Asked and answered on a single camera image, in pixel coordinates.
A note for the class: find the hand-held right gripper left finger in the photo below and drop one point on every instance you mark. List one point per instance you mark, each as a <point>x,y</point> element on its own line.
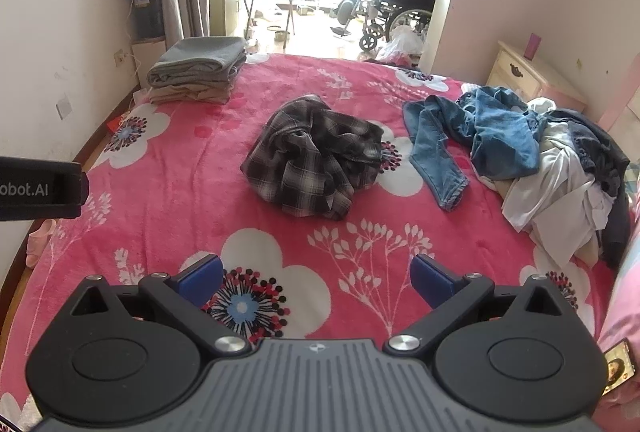
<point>202,279</point>

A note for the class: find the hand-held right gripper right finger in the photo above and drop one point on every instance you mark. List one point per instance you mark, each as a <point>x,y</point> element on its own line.
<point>432,282</point>

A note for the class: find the black white plaid pants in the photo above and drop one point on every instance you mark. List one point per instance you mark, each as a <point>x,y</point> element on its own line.
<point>310,161</point>

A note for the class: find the pink slipper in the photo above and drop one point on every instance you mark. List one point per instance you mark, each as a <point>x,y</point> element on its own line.
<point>42,234</point>

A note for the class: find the pink floral blanket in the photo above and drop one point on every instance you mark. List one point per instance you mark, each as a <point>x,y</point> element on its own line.
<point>175,192</point>

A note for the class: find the red box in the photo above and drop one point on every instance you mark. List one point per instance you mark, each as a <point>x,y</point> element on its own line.
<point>119,124</point>

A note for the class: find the blue denim garment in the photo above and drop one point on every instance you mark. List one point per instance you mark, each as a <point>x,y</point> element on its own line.
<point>500,136</point>

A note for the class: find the beige folded cloth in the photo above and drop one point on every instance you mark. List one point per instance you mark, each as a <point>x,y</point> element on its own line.
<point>190,92</point>

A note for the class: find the small gold framed picture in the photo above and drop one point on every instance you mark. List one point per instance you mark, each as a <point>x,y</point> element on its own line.
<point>617,367</point>

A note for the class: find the grey folded cloth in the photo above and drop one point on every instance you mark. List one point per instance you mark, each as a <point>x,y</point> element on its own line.
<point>200,56</point>

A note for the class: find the dark grey garment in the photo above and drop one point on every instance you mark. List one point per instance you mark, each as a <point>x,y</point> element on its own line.
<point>595,141</point>

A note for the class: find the cream nightstand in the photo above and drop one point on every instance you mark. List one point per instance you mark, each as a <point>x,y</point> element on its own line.
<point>520,71</point>

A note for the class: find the white plastic bag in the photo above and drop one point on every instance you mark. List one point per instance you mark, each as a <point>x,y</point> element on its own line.
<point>402,44</point>

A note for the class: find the black wheelchair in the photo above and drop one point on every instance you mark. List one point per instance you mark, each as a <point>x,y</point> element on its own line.
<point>400,1</point>

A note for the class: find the wall switch plate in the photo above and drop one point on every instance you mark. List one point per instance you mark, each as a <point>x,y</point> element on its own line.
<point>64,106</point>

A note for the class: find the wall socket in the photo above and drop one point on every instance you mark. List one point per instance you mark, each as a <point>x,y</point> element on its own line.
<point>120,57</point>

